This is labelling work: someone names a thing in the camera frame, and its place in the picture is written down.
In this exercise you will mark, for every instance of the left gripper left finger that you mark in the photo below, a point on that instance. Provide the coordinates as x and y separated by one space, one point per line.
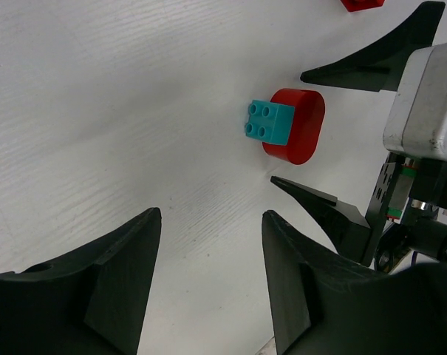
91 300

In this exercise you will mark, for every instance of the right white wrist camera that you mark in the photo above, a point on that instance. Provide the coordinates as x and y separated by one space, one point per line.
417 123

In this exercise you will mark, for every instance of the large red rounded lego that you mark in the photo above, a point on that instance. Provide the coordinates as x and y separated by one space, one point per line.
307 122

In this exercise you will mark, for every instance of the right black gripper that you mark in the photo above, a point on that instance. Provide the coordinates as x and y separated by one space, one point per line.
402 217

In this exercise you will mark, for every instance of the red and green brick stack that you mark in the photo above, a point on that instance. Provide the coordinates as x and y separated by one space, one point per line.
360 5

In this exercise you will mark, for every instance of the small light blue lego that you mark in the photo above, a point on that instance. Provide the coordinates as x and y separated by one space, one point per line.
269 122

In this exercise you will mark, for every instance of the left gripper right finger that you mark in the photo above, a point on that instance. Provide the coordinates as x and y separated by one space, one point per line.
323 303

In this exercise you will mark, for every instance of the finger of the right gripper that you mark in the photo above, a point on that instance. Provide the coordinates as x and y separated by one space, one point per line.
380 65

